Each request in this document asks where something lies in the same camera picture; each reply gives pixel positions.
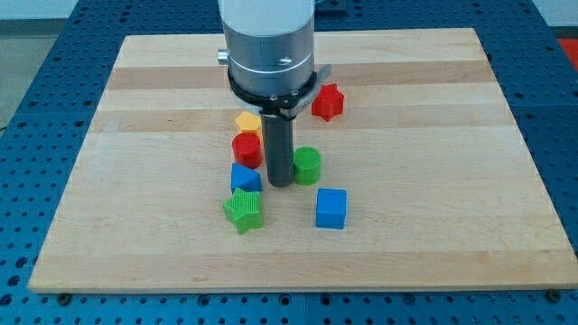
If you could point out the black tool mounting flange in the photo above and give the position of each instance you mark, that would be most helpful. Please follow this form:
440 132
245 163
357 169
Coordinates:
287 106

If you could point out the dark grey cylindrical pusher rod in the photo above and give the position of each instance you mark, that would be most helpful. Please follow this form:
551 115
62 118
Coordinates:
279 150

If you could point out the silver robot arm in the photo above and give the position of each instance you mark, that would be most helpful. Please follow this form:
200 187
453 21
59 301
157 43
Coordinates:
270 59

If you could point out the blue cube block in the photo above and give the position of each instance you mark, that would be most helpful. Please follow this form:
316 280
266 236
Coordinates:
331 208

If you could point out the yellow hexagon block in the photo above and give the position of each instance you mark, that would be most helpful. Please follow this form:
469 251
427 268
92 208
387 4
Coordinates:
248 123

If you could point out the red cylinder block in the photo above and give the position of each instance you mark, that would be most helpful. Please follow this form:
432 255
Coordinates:
247 150

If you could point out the green cylinder block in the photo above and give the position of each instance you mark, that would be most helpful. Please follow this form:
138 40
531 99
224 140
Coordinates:
307 165

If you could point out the red star block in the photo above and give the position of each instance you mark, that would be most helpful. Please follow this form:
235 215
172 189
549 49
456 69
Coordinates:
329 102

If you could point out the blue triangular prism block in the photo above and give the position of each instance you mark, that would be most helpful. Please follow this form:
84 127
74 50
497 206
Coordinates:
244 178

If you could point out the green star block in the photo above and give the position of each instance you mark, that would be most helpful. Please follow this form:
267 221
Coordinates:
243 210

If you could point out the light wooden board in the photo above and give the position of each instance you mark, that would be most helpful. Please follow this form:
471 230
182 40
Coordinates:
442 192

